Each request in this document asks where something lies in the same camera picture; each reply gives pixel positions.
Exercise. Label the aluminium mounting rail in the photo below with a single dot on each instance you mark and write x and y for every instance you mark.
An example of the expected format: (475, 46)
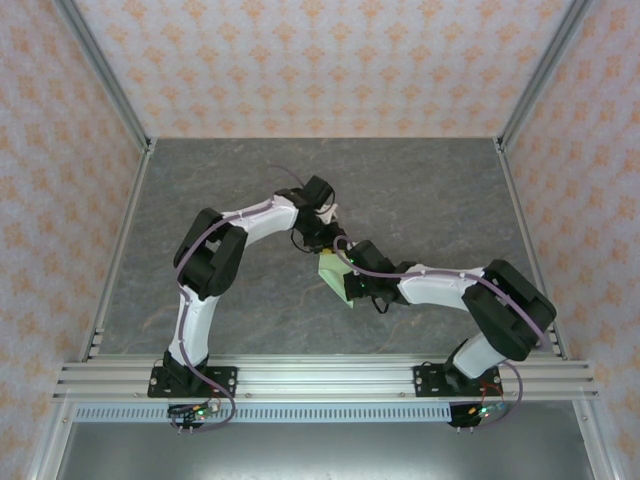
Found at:
(325, 380)

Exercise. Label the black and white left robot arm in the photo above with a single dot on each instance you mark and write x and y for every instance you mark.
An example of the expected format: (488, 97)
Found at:
(192, 325)

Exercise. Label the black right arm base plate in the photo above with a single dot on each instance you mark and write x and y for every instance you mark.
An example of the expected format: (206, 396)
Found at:
(430, 382)

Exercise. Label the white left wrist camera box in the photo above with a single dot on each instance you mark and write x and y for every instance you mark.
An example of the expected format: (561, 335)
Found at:
(329, 214)

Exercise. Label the light green paper sheet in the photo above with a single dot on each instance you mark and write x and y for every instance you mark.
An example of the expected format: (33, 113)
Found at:
(331, 272)

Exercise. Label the aluminium table side rail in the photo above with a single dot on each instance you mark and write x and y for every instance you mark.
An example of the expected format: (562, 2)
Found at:
(132, 200)
(522, 220)

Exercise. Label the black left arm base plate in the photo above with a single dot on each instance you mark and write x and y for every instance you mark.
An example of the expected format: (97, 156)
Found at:
(225, 380)

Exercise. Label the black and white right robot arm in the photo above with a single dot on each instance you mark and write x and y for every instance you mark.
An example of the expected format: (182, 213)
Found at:
(435, 287)

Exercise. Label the aluminium frame leg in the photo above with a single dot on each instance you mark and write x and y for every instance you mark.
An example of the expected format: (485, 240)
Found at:
(50, 440)
(592, 440)

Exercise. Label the aluminium frame post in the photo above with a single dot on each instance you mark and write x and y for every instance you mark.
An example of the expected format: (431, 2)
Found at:
(107, 80)
(542, 80)

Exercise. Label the circuit board with LEDs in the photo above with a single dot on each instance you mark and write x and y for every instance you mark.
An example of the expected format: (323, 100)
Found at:
(200, 411)
(484, 411)

